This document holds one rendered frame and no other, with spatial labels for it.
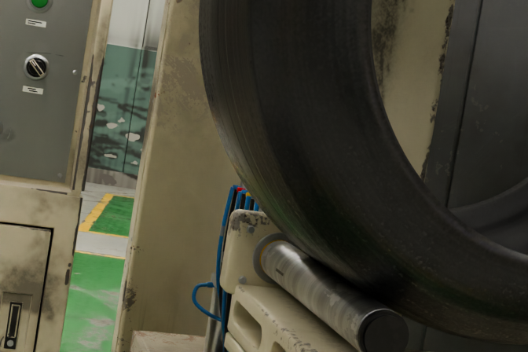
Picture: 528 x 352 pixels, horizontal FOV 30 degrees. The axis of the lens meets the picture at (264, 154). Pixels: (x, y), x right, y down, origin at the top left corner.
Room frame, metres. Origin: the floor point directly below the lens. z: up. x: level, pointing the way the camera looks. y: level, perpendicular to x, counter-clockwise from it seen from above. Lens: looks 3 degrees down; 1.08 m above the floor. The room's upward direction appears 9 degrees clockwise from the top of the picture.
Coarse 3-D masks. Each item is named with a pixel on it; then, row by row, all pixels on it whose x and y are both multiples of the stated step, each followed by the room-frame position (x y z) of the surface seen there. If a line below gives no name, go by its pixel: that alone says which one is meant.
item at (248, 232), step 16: (240, 224) 1.14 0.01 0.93; (256, 224) 1.14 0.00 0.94; (272, 224) 1.15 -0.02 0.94; (240, 240) 1.14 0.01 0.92; (256, 240) 1.14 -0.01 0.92; (272, 240) 1.14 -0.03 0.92; (288, 240) 1.15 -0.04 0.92; (224, 256) 1.15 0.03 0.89; (240, 256) 1.14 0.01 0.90; (256, 256) 1.14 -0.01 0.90; (224, 272) 1.14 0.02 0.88; (240, 272) 1.14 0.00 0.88; (256, 272) 1.14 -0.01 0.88; (224, 288) 1.14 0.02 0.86
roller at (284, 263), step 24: (264, 264) 1.12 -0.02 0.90; (288, 264) 1.04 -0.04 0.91; (312, 264) 1.01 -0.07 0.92; (288, 288) 1.02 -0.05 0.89; (312, 288) 0.95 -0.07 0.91; (336, 288) 0.91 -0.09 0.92; (336, 312) 0.87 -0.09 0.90; (360, 312) 0.83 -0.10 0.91; (384, 312) 0.82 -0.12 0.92; (360, 336) 0.81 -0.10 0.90; (384, 336) 0.82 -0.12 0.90; (408, 336) 0.82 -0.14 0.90
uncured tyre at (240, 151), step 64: (256, 0) 0.81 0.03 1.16; (320, 0) 0.78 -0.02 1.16; (256, 64) 0.81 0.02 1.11; (320, 64) 0.79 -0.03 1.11; (256, 128) 0.84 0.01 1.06; (320, 128) 0.79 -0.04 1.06; (384, 128) 0.79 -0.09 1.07; (256, 192) 0.97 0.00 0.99; (320, 192) 0.81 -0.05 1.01; (384, 192) 0.80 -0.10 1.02; (512, 192) 1.16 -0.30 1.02; (320, 256) 0.91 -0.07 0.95; (384, 256) 0.82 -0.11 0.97; (448, 256) 0.82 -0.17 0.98; (512, 256) 0.83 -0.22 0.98; (448, 320) 0.86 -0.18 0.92; (512, 320) 0.85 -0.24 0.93
